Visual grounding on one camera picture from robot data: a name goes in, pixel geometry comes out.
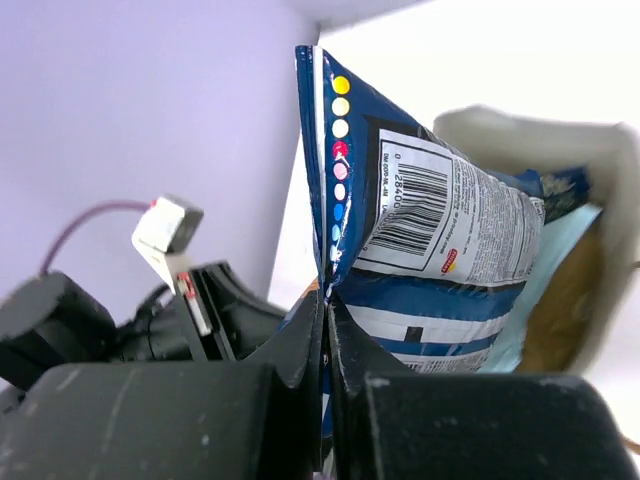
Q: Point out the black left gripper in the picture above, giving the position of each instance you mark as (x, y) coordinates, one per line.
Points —
(241, 321)

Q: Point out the light blue snack bag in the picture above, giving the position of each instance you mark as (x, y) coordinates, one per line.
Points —
(558, 239)

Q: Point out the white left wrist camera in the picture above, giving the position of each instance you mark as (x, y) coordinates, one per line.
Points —
(163, 235)

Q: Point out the blue white snack bag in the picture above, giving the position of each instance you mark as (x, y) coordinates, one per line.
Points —
(561, 191)
(420, 253)

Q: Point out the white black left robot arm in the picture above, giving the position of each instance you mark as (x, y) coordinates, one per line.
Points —
(50, 320)

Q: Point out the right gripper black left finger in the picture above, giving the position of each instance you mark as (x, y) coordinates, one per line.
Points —
(259, 418)

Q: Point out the brown paper bag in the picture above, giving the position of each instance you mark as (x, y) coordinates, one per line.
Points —
(580, 311)

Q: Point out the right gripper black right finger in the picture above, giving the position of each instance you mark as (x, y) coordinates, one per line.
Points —
(390, 422)

